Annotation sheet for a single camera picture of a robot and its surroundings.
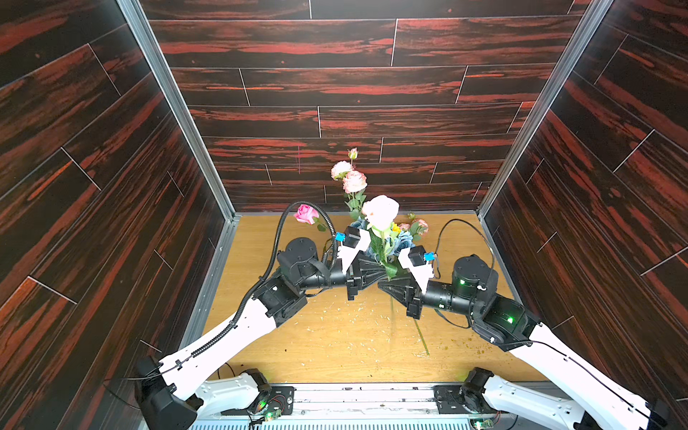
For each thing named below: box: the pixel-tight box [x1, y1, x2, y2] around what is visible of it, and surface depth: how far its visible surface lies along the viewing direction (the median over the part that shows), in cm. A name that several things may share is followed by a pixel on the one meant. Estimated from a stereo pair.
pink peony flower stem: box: [330, 147, 369, 221], surface depth 82 cm
